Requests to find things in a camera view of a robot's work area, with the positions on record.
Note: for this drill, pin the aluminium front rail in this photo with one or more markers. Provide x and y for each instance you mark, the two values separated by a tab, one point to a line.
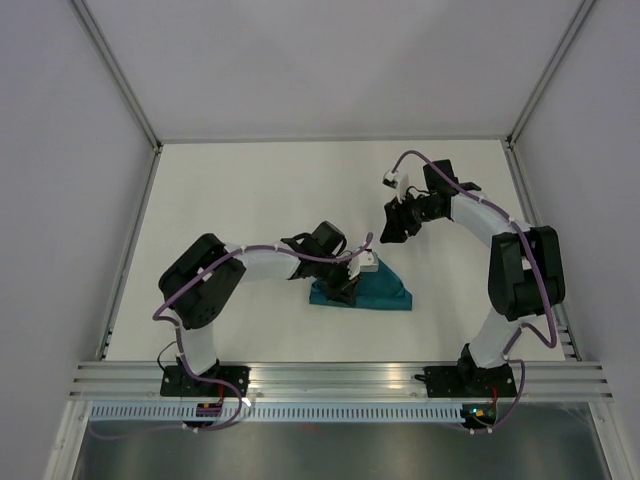
545	381

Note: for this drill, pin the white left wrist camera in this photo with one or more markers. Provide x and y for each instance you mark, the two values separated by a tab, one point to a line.
365	262

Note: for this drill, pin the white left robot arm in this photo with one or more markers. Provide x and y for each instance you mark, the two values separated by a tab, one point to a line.
199	284

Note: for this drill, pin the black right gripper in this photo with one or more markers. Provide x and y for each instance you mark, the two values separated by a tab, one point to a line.
397	222

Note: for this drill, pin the aluminium frame right post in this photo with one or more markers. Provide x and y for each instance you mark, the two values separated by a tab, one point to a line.
569	36

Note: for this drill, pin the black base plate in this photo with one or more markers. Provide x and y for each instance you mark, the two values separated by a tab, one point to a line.
466	380
220	380

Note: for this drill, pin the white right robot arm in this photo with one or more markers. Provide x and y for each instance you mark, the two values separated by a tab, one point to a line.
525	272

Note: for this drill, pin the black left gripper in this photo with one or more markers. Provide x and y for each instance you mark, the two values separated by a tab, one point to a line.
344	290

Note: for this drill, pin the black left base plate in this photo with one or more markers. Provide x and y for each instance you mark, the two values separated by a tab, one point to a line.
220	380

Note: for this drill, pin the aluminium frame post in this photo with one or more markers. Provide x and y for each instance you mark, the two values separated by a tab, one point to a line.
569	36
99	42

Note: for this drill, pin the white slotted cable duct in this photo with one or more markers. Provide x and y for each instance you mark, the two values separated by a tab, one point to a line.
305	412

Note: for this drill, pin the aluminium frame left post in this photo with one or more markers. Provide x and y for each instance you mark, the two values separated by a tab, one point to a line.
99	42

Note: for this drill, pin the teal cloth napkin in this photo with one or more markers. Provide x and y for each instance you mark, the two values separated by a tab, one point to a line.
382	290

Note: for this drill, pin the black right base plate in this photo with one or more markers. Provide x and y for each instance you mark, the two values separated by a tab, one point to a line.
466	380

